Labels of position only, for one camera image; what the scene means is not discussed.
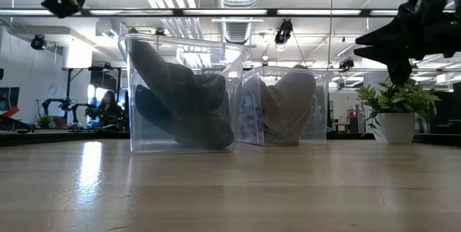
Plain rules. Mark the black overhead crossbar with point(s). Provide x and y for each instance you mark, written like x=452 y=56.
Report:
x=272 y=12

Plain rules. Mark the dark background monitor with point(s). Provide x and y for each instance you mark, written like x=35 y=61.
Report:
x=9 y=97

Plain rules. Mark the dark brown cap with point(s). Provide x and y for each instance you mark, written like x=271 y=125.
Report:
x=180 y=80

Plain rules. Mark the black aluminium table frame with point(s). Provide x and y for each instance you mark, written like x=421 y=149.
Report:
x=54 y=137

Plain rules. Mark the black background robot arm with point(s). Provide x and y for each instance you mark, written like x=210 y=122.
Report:
x=54 y=101
x=77 y=107

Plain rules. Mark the black ceiling camera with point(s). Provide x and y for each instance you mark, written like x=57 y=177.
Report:
x=346 y=64
x=284 y=30
x=37 y=42

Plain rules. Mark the clear plastic bin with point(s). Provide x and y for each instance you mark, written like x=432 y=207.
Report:
x=320 y=116
x=230 y=62

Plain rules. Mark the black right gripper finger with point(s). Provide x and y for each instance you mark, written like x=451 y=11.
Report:
x=389 y=54
x=392 y=34

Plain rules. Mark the olive tan cap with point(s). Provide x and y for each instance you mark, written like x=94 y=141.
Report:
x=291 y=106

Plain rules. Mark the red background object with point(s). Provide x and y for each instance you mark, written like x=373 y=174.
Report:
x=11 y=113

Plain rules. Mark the person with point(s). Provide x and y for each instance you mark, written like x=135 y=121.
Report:
x=107 y=111

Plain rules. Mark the black background workstation stand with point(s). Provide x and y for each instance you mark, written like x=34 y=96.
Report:
x=68 y=80

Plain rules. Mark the green plant in white pot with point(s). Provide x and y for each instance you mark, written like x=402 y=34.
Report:
x=398 y=127

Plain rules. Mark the silver ventilation duct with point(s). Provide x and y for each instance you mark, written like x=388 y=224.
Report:
x=237 y=32

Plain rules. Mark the small background potted plant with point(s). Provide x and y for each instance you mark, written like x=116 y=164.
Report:
x=44 y=121

